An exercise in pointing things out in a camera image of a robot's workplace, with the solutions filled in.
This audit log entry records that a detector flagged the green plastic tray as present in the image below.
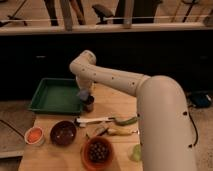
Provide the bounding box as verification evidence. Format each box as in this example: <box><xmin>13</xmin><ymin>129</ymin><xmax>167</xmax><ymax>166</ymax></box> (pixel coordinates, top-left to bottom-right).
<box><xmin>29</xmin><ymin>78</ymin><xmax>83</xmax><ymax>116</ymax></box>

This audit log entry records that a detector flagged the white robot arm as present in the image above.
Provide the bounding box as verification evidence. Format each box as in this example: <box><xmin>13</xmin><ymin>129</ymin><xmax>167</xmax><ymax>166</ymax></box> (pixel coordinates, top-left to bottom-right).
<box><xmin>69</xmin><ymin>50</ymin><xmax>197</xmax><ymax>171</ymax></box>

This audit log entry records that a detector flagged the small metal cup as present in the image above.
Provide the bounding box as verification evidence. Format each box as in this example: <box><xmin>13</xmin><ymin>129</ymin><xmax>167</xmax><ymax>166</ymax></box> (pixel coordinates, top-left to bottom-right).
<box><xmin>83</xmin><ymin>96</ymin><xmax>94</xmax><ymax>112</ymax></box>

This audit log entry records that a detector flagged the wooden block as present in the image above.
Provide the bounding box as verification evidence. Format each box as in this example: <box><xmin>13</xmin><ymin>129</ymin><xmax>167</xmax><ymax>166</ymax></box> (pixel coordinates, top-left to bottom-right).
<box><xmin>86</xmin><ymin>124</ymin><xmax>109</xmax><ymax>138</ymax></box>

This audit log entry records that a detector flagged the dark purple bowl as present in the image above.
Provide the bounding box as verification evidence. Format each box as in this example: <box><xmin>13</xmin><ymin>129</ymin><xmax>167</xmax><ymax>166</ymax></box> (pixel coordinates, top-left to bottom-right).
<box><xmin>50</xmin><ymin>121</ymin><xmax>77</xmax><ymax>147</ymax></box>

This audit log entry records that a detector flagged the green cucumber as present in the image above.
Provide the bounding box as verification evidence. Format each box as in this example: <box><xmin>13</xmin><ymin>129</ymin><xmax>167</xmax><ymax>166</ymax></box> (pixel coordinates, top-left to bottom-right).
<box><xmin>114</xmin><ymin>116</ymin><xmax>138</xmax><ymax>126</ymax></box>

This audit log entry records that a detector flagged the orange bowl with nuts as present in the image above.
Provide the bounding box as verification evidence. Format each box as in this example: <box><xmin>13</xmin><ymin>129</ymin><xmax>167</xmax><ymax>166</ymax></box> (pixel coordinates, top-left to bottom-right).
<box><xmin>81</xmin><ymin>136</ymin><xmax>114</xmax><ymax>171</ymax></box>

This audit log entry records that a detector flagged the white cup with orange content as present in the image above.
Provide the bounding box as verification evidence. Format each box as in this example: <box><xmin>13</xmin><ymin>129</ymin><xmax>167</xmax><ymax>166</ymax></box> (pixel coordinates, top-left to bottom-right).
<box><xmin>24</xmin><ymin>127</ymin><xmax>45</xmax><ymax>146</ymax></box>

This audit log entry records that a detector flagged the black office chair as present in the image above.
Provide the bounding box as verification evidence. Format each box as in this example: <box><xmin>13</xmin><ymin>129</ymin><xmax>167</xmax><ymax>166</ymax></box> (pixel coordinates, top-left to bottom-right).
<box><xmin>92</xmin><ymin>4</ymin><xmax>114</xmax><ymax>25</ymax></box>

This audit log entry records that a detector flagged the green apple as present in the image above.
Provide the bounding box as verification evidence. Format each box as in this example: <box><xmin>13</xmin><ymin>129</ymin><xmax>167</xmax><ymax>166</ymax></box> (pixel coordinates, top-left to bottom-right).
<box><xmin>130</xmin><ymin>144</ymin><xmax>141</xmax><ymax>162</ymax></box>

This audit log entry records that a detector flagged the dark device on floor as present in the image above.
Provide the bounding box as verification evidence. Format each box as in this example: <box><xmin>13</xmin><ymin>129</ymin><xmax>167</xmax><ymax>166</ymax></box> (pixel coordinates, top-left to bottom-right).
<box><xmin>190</xmin><ymin>93</ymin><xmax>212</xmax><ymax>108</ymax></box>

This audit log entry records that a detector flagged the white handled knife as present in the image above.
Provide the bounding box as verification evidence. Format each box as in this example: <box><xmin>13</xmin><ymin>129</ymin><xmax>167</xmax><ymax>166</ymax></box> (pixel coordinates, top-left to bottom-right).
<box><xmin>75</xmin><ymin>117</ymin><xmax>115</xmax><ymax>124</ymax></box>

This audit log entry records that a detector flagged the black cable on floor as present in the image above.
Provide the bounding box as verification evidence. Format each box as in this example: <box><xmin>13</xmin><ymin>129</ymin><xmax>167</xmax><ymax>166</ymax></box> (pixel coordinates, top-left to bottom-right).
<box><xmin>187</xmin><ymin>105</ymin><xmax>200</xmax><ymax>148</ymax></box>

